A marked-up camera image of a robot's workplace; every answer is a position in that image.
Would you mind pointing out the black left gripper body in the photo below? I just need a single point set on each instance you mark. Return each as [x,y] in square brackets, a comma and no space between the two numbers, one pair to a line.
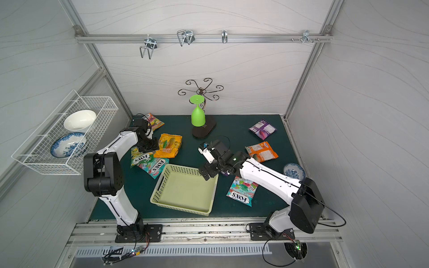
[149,145]

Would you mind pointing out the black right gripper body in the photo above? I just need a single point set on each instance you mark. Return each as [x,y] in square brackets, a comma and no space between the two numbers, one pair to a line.
[212,164]

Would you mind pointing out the orange Fox's Fruits bag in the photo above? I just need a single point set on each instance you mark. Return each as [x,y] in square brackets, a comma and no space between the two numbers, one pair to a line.
[261,152]

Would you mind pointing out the pale green plastic basket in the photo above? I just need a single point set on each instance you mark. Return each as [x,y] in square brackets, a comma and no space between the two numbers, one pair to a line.
[184,189]

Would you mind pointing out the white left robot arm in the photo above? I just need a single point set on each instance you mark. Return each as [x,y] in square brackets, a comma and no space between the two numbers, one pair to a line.
[104,178]

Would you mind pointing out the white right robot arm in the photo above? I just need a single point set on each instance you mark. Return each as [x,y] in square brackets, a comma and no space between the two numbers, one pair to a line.
[305,203]

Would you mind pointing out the Fox's Fruits bag far corner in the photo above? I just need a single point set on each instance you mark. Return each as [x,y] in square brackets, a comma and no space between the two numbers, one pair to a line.
[154,122]

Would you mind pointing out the yellow Cocoaland gummy bag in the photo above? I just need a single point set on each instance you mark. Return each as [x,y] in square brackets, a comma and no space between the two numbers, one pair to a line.
[169,145]

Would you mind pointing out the teal Fox's Mint Blossom bag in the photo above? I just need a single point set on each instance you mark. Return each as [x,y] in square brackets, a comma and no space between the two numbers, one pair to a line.
[154,167]

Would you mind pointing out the teal Fox's mint bag right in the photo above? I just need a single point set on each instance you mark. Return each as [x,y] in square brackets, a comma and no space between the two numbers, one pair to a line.
[242,190]

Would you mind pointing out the dark oval stand base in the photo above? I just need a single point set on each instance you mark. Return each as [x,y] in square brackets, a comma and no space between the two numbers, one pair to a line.
[204,131]

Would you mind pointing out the purple candy bag far right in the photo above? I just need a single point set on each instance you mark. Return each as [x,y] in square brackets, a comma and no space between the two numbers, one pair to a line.
[263,129]

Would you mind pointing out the green plastic wine glass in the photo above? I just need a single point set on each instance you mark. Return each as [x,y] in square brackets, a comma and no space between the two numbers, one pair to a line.
[198,115]

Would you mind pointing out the small blue patterned bowl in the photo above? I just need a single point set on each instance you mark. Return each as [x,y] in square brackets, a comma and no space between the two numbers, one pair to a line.
[295,171]

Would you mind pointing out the white bowl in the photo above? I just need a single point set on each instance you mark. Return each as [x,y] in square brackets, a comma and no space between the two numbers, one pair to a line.
[80,121]

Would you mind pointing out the blue patterned plate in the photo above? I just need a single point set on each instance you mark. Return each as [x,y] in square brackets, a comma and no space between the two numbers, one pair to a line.
[68,144]

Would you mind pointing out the metal double hook left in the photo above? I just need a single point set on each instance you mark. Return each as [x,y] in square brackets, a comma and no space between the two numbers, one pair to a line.
[148,47]

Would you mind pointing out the metal double hook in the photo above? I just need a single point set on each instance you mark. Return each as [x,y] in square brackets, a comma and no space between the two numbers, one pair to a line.
[148,47]
[185,37]

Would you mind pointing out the metal double hook middle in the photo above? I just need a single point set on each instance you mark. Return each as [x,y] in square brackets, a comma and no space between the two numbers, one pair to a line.
[185,37]

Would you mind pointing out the metal single hook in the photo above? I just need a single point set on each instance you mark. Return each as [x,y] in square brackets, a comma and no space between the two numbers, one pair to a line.
[224,36]

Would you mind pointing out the metal hook right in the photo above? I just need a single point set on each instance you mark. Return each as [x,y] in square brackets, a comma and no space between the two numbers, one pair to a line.
[306,39]

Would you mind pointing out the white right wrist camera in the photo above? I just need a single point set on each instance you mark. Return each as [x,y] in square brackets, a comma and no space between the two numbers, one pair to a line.
[204,149]

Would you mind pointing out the white wire wall basket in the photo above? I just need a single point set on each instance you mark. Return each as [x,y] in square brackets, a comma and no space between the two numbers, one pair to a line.
[35,154]

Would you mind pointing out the white perforated cable duct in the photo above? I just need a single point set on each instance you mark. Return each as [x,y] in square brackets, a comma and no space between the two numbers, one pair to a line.
[178,250]

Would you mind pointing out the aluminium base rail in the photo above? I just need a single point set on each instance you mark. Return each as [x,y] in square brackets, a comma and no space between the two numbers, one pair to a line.
[176,231]

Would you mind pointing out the aluminium crossbar rail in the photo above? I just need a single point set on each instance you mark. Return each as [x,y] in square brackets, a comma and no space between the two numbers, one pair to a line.
[199,38]

